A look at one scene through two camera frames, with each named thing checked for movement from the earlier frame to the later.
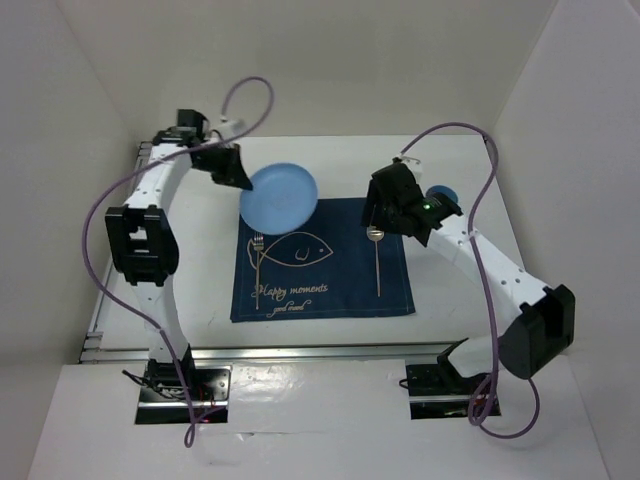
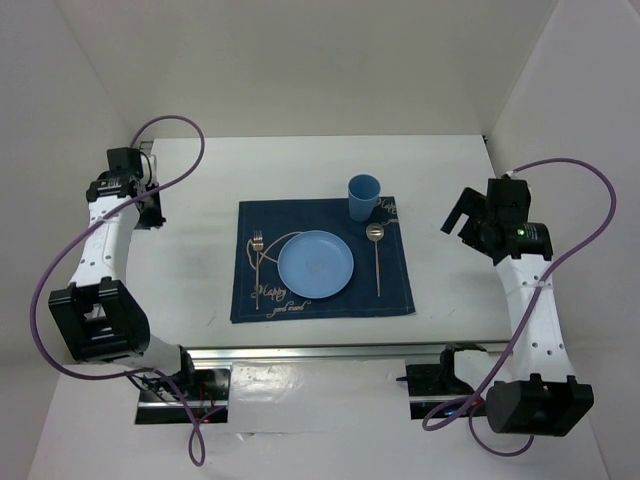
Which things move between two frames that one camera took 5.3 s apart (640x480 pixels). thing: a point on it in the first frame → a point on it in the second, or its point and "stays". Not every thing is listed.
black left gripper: [234, 173] → [155, 219]
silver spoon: [376, 234] stays
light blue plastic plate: [283, 200] → [315, 264]
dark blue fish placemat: [326, 269] stays
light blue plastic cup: [444, 190] → [363, 193]
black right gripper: [373, 198] → [472, 203]
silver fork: [258, 244] stays
